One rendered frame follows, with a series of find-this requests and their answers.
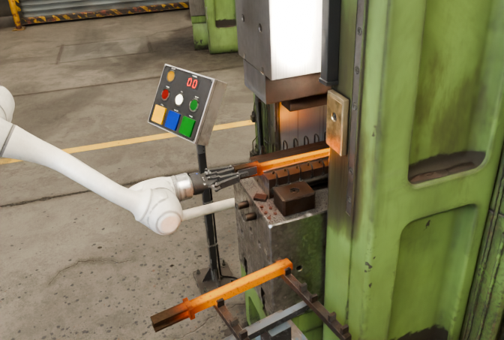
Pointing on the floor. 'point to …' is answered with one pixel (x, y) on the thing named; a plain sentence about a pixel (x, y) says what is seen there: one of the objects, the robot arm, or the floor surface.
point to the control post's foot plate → (203, 277)
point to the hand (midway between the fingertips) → (246, 170)
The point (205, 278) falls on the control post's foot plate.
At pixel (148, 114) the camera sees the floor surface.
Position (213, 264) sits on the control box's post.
